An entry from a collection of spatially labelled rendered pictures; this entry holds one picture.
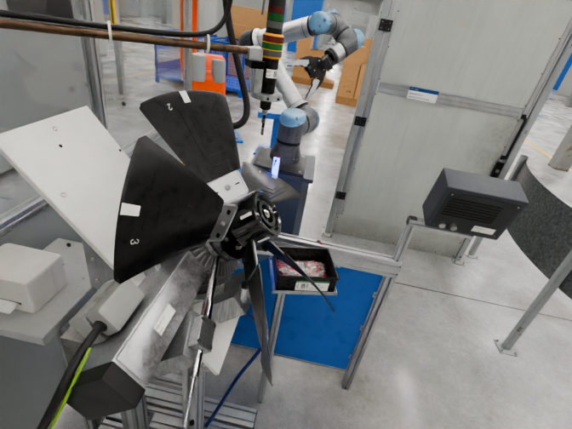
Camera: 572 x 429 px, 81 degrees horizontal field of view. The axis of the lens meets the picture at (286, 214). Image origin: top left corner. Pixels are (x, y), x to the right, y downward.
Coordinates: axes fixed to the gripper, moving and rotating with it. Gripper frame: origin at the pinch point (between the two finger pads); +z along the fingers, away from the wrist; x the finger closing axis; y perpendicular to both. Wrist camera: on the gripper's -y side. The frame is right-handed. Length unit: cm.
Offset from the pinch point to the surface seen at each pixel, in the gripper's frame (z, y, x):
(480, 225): -13, -56, -67
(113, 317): 77, -82, -3
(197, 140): 48, -56, 10
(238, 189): 47, -60, -4
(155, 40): 43, -69, 29
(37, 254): 100, -37, 8
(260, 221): 48, -71, -10
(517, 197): -23, -63, -61
